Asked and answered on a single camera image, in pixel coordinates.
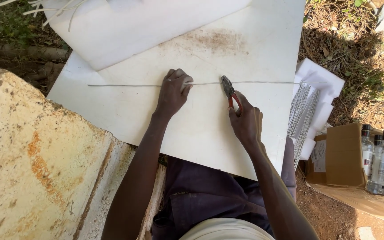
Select heap of white cords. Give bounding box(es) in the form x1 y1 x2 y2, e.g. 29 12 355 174
0 0 89 33

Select person's right hand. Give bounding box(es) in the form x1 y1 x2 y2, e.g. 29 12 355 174
227 91 263 146

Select person's left hand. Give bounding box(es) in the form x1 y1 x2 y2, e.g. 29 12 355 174
155 69 194 116

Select brown cardboard carton with bottles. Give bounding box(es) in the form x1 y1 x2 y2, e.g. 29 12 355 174
305 123 384 224

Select long grey wire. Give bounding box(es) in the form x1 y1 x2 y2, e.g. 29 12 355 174
87 81 327 87

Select person's dark purple trousers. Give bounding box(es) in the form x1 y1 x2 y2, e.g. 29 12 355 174
152 137 297 240

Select person's white shirt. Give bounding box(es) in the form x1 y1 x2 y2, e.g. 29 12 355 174
178 218 276 240

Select red-handled pliers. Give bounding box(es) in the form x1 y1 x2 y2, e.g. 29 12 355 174
221 75 242 112

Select bundle of cut grey wires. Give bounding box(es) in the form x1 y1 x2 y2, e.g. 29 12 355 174
287 83 320 164

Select white foam sheet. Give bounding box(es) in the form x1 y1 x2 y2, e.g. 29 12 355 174
42 0 253 71

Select large white board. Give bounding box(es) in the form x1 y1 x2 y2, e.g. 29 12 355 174
47 0 306 181

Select weathered concrete block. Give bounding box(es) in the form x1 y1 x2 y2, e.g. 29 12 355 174
0 53 166 240

